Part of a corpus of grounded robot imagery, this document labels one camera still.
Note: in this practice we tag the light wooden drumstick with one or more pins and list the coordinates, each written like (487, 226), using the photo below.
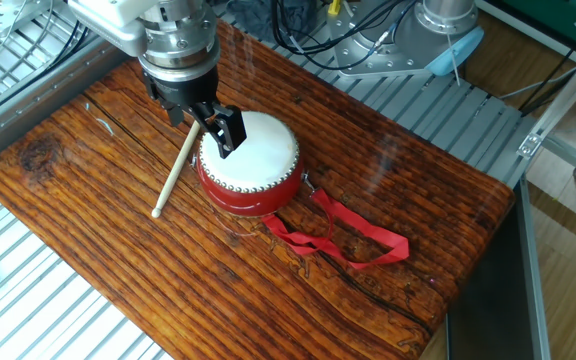
(178, 165)

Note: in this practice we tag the dark panel with metal frame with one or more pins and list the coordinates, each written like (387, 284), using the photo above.
(493, 300)

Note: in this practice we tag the grey aluminium table beam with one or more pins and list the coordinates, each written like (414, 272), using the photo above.
(43, 95)

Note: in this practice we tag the red drum with white head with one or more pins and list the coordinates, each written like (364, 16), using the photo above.
(265, 160)

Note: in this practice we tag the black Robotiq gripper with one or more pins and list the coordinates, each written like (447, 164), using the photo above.
(183, 87)

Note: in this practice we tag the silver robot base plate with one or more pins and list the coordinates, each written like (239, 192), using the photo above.
(358, 55)

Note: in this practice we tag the small yellow plastic item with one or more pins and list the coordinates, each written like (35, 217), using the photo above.
(334, 6)

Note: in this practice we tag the glossy brown wooden board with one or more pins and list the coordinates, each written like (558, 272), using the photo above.
(118, 250)

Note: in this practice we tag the white zip tie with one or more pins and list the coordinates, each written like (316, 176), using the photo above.
(452, 60)

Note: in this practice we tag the aluminium frame post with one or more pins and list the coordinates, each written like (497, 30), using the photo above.
(563, 100)

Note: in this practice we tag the dark blue fuzzy cloth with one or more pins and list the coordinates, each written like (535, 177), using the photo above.
(253, 17)

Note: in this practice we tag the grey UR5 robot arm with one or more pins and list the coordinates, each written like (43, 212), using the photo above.
(438, 12)

